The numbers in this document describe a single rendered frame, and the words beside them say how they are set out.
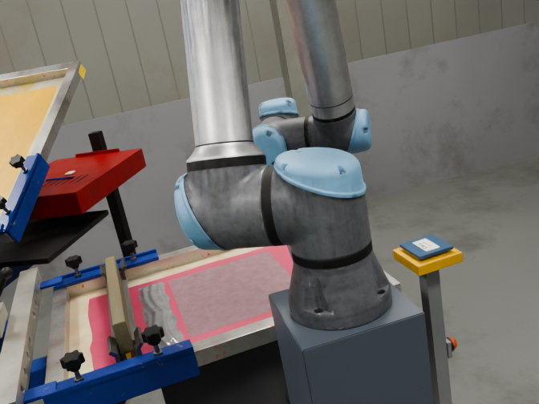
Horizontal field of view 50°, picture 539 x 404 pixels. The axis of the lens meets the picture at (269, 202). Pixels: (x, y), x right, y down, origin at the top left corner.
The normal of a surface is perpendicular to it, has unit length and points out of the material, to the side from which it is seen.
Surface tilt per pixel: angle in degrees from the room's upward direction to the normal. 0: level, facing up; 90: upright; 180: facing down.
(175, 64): 90
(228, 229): 98
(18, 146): 32
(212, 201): 71
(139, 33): 90
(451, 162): 90
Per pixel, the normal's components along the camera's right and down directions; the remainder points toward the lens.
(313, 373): 0.25, 0.27
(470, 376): -0.18, -0.93
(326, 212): -0.06, 0.33
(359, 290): 0.30, -0.06
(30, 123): -0.26, -0.60
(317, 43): -0.10, 0.63
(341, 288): -0.05, 0.03
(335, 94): 0.26, 0.53
